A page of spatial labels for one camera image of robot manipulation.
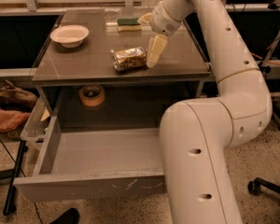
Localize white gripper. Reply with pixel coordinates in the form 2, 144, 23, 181
137, 1, 181, 68

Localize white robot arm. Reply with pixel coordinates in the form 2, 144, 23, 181
149, 0, 273, 224

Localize grey drawer cabinet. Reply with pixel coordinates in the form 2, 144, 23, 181
33, 8, 210, 132

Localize open grey top drawer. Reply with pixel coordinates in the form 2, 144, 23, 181
13, 87, 168, 203

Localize green yellow sponge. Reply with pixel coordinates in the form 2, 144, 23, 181
117, 18, 142, 32

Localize white bowl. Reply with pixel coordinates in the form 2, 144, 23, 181
50, 25, 89, 48

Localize roll of masking tape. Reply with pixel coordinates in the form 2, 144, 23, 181
78, 85, 105, 106

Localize brown bag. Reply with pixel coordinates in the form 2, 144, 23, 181
0, 80, 38, 112

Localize clear plastic bin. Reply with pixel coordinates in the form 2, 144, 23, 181
21, 98, 50, 150

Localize orange cloth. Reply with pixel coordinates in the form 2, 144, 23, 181
0, 108, 30, 133

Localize black stand leg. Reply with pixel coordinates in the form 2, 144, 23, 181
3, 140, 28, 217

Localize black office chair base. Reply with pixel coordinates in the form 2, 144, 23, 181
247, 177, 280, 195

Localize orange cable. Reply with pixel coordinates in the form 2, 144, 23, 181
251, 51, 280, 69

